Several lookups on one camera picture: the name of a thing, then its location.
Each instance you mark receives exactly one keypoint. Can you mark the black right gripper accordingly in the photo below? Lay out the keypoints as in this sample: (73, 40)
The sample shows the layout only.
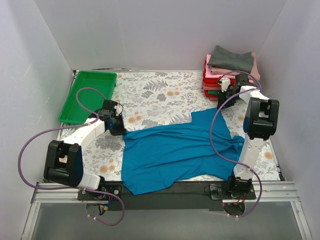
(223, 99)

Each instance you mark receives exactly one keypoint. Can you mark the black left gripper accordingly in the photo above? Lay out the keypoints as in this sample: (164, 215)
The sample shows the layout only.
(118, 128)

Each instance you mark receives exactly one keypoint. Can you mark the blue t shirt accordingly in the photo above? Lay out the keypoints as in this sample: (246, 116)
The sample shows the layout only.
(154, 158)

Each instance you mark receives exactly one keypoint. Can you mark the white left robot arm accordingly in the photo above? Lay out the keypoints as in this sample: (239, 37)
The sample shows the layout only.
(64, 158)

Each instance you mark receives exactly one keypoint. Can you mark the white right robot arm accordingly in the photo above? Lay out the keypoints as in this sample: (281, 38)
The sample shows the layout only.
(260, 122)

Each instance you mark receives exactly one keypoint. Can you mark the green folded t shirt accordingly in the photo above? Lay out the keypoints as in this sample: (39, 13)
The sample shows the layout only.
(212, 92)

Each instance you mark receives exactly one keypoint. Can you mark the bottom pink folded t shirt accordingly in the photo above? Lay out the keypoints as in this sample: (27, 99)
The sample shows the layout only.
(214, 98)

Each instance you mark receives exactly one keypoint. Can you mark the red folded t shirt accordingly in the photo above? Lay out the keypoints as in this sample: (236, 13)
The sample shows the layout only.
(209, 84)

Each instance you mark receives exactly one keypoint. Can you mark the salmon folded t shirt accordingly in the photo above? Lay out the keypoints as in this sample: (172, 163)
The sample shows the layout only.
(211, 88)

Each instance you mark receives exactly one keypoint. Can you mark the dusty pink folded t shirt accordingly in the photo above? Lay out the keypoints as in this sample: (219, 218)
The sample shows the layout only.
(254, 71)

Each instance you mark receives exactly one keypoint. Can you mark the light pink folded t shirt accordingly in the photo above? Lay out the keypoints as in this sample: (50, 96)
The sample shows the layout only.
(212, 77)

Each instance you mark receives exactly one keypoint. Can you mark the grey folded t shirt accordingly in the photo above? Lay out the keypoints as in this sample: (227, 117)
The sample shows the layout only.
(225, 59)

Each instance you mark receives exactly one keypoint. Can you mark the green plastic tray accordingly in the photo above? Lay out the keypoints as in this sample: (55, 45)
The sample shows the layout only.
(104, 82)

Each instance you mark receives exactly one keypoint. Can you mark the floral table mat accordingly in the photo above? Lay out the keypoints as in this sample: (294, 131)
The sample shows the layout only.
(156, 98)

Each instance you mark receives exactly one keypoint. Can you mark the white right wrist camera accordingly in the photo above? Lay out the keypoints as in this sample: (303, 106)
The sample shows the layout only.
(224, 82)

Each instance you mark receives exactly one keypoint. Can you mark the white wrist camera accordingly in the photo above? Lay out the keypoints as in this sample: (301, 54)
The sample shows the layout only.
(117, 109)
(224, 82)

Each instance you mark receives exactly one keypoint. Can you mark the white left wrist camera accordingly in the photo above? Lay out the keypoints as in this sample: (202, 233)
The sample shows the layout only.
(117, 109)

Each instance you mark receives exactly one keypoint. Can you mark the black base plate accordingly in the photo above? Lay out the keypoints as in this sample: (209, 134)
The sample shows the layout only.
(182, 195)

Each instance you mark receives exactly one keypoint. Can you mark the aluminium frame rail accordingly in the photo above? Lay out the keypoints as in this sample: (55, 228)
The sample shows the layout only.
(188, 210)

